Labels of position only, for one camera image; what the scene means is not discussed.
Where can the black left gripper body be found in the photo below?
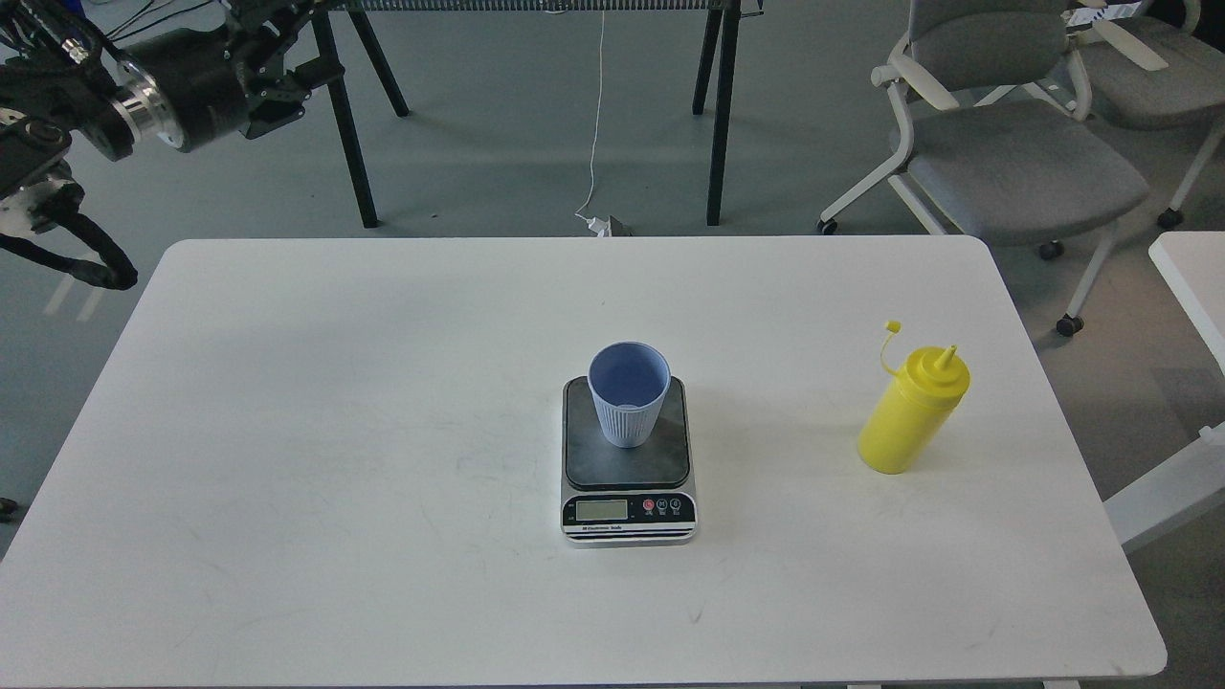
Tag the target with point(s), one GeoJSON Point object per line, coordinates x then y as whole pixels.
{"type": "Point", "coordinates": [181, 88]}

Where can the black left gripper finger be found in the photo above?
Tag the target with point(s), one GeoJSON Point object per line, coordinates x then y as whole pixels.
{"type": "Point", "coordinates": [273, 104]}
{"type": "Point", "coordinates": [267, 29]}

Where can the blue plastic cup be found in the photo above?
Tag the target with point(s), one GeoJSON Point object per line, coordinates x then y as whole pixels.
{"type": "Point", "coordinates": [628, 382]}

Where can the yellow squeeze bottle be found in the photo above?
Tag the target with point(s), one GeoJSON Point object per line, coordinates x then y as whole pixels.
{"type": "Point", "coordinates": [923, 392]}

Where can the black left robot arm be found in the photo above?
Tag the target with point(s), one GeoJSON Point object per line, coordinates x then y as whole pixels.
{"type": "Point", "coordinates": [63, 78]}

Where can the digital kitchen scale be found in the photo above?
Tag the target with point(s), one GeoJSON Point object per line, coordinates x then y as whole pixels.
{"type": "Point", "coordinates": [644, 496]}

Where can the grey office chair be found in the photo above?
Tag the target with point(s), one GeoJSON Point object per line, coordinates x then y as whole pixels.
{"type": "Point", "coordinates": [1154, 73]}
{"type": "Point", "coordinates": [990, 100]}

